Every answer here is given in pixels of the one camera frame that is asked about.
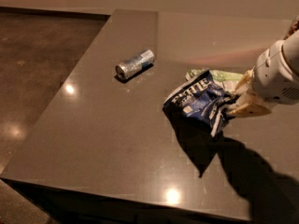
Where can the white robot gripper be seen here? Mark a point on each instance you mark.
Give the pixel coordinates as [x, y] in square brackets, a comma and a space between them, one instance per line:
[271, 77]

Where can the blue Kettle chip bag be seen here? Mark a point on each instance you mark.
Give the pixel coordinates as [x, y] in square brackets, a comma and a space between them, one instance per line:
[201, 100]

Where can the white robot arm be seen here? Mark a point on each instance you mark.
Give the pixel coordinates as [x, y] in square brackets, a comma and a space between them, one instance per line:
[274, 79]

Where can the green jalapeno chip bag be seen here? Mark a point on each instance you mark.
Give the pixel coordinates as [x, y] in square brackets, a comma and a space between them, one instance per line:
[227, 80]

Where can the silver aluminium drink can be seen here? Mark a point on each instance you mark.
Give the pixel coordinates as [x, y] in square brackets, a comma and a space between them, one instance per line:
[135, 64]

